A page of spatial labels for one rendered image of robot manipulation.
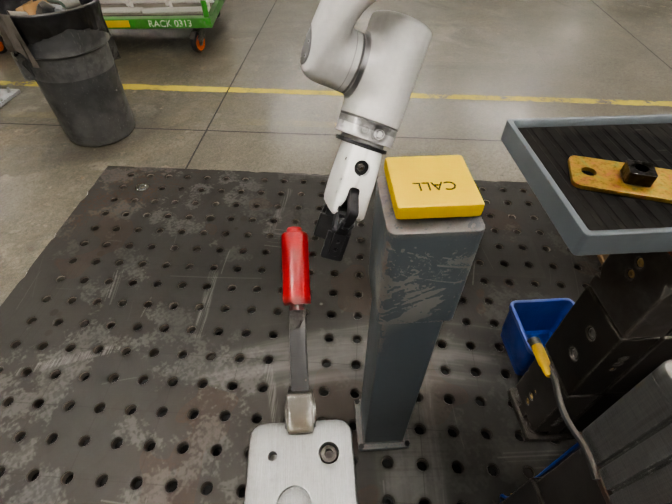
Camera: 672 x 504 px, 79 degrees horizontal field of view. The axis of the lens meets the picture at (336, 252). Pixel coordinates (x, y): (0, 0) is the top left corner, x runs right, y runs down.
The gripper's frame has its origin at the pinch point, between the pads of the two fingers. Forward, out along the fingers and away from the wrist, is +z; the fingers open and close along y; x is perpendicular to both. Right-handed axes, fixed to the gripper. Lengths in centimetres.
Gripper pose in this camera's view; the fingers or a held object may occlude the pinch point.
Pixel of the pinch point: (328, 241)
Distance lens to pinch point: 62.5
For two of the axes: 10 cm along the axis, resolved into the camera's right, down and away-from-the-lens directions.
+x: -9.4, -2.5, -2.5
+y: -1.5, -3.5, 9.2
